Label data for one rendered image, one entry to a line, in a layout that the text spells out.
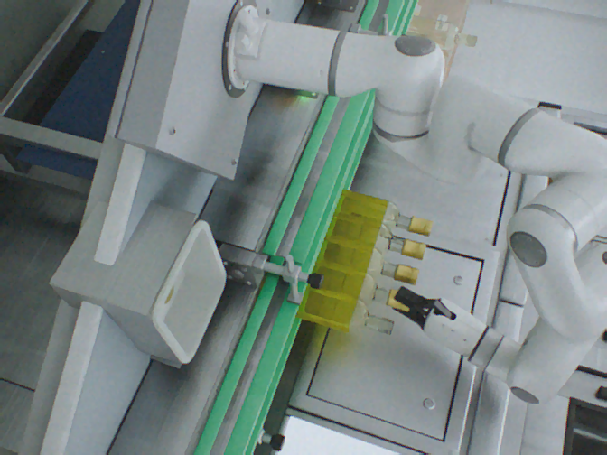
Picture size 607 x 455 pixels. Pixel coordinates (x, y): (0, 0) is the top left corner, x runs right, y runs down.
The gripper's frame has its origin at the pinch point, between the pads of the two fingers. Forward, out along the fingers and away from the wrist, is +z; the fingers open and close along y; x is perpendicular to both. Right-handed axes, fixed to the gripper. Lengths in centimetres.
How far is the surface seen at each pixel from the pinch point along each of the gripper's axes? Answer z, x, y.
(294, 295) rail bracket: 16.8, 13.0, 6.8
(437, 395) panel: -13.4, 8.7, -12.7
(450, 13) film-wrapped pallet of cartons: 125, -341, -234
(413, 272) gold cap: 1.6, -5.7, 1.6
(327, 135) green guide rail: 29.1, -17.4, 13.4
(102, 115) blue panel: 72, 3, 13
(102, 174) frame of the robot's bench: 44, 22, 35
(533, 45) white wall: 69, -425, -309
